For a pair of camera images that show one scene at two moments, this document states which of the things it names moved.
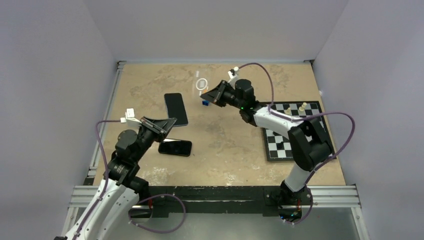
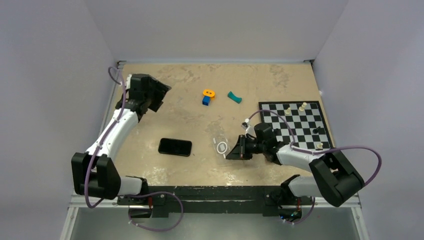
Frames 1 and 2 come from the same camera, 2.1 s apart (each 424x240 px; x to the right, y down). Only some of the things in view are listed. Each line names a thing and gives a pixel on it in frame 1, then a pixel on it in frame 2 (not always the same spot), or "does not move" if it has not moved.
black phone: [175, 147] does not move
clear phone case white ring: [201, 81] to [222, 147]
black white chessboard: [277, 143] does not move
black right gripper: [215, 95] to [239, 151]
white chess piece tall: [301, 108] does not move
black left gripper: [156, 126] to [159, 90]
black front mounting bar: [165, 200] does not move
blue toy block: [205, 102] does not move
